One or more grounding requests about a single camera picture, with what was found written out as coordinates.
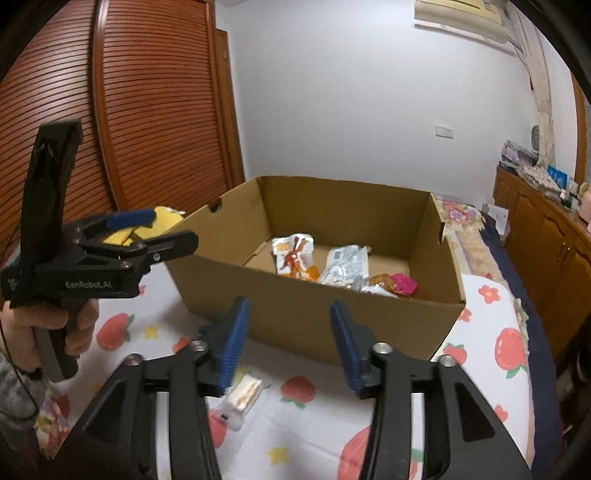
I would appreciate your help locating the beige curtain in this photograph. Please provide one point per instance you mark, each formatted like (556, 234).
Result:
(542, 92)

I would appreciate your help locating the yellow plush toy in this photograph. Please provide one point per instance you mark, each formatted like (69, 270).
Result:
(164, 219)

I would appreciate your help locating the white orange barcode snack pouch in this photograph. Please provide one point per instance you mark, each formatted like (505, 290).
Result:
(288, 251)

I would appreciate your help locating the pink container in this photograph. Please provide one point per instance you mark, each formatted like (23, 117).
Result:
(585, 203)

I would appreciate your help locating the wooden window frame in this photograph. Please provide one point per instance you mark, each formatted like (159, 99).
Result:
(582, 138)

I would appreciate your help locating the person's left hand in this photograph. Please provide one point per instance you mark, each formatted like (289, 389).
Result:
(18, 332)

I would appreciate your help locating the wooden cabinet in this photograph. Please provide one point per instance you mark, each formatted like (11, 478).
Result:
(545, 244)

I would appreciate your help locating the purple patterned bag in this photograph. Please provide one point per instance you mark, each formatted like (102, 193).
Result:
(517, 154)

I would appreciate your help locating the pink snack packet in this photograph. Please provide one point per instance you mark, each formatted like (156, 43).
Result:
(405, 284)

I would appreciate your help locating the brown cardboard box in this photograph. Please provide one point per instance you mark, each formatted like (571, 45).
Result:
(291, 323)

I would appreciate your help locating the wooden louvered wardrobe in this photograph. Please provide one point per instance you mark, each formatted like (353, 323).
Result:
(152, 115)

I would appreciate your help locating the white wall socket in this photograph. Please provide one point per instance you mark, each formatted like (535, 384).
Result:
(444, 132)

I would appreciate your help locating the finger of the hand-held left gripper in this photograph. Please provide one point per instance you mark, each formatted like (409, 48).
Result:
(129, 219)
(161, 247)

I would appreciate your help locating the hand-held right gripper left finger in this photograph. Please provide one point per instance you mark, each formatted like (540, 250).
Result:
(233, 341)

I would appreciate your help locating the gold snack packet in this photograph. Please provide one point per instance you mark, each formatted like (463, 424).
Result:
(379, 280)

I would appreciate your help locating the small white snack packet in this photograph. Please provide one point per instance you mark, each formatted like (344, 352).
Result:
(242, 397)

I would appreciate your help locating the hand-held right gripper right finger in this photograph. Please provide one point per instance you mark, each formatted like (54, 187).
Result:
(346, 346)

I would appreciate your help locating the person's left forearm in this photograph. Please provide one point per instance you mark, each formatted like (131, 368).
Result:
(16, 401)

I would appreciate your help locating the white paper sheet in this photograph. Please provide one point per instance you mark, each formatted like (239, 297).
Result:
(498, 219)

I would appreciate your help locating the strawberry printed blanket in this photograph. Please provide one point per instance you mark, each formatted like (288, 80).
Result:
(300, 436)

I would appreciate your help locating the floral bed sheet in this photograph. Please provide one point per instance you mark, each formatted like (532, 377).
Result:
(461, 217)

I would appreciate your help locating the large white snack pouch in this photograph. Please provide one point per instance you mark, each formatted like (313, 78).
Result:
(344, 265)

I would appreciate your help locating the patterned box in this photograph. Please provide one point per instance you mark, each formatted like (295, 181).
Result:
(538, 177)

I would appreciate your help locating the small blue box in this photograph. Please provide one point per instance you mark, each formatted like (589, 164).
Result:
(557, 177)

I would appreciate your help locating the white air conditioner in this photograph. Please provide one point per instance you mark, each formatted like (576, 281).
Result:
(461, 18)

